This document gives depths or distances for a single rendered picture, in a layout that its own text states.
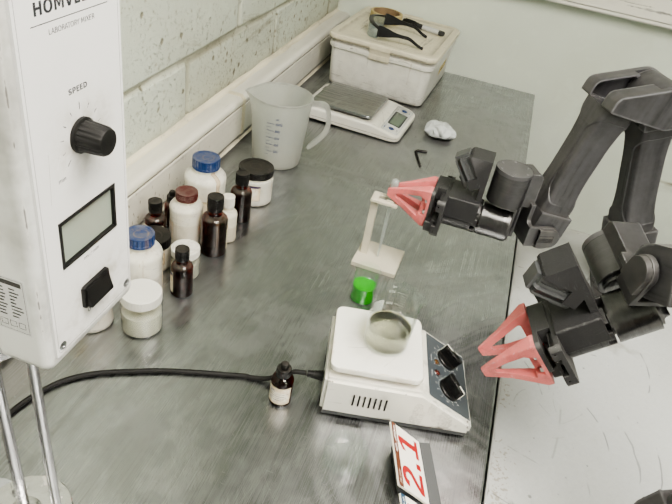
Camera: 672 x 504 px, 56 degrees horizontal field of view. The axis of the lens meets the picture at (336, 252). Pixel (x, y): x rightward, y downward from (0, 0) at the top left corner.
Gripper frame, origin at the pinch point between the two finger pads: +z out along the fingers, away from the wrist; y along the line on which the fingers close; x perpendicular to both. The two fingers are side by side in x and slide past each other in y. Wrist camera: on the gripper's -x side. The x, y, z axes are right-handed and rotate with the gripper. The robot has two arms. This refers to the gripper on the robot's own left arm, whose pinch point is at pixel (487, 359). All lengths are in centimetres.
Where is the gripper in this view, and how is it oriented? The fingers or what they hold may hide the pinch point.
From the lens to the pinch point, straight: 80.4
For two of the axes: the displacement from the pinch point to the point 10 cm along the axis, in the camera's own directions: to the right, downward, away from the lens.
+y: -0.9, 5.8, -8.1
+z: -8.5, 3.8, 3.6
